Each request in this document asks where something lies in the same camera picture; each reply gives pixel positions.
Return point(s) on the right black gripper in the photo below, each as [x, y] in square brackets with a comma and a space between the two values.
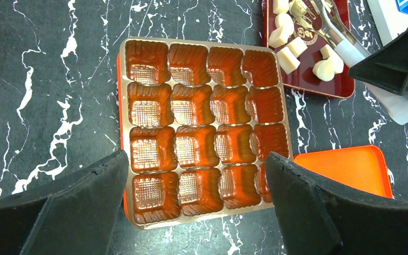
[387, 68]

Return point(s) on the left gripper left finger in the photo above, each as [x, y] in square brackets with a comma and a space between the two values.
[74, 214]

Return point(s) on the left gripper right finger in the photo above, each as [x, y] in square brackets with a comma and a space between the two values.
[318, 215]

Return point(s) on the metal tongs with white handle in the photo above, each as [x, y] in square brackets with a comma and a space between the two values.
[323, 18]

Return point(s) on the dark red chocolate tray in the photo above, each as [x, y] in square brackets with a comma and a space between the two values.
[341, 86]

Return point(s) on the round white chocolate piece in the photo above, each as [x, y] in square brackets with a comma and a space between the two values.
[324, 70]

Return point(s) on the square white chocolate piece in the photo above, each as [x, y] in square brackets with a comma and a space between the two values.
[287, 61]

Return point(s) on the orange chocolate box with tray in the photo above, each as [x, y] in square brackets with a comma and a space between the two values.
[198, 120]

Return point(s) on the white board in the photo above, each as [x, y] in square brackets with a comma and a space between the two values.
[389, 20]

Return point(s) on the orange box lid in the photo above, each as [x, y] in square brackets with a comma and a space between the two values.
[362, 167]

